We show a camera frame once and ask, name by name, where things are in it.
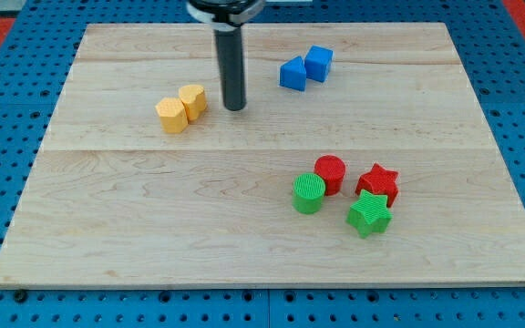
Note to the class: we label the robot arm flange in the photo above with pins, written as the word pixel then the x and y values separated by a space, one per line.
pixel 228 12

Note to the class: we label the green star block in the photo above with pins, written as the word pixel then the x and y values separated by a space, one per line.
pixel 369 214

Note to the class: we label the red star block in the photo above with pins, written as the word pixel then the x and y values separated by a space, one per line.
pixel 379 181

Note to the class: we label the green cylinder block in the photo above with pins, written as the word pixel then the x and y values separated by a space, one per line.
pixel 308 193

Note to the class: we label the red cylinder block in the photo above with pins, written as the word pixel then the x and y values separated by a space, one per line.
pixel 332 170

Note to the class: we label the yellow heart block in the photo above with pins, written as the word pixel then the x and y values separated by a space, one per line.
pixel 193 97

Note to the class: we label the blue triangle block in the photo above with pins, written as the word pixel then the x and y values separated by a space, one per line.
pixel 293 74

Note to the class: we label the wooden board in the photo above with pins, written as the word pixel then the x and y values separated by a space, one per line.
pixel 114 202

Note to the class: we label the yellow hexagon block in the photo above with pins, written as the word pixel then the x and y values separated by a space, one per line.
pixel 172 115

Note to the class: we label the blue cube block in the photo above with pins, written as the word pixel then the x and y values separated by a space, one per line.
pixel 318 62

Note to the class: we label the black cylindrical pointer rod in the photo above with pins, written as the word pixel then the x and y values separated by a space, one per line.
pixel 229 51

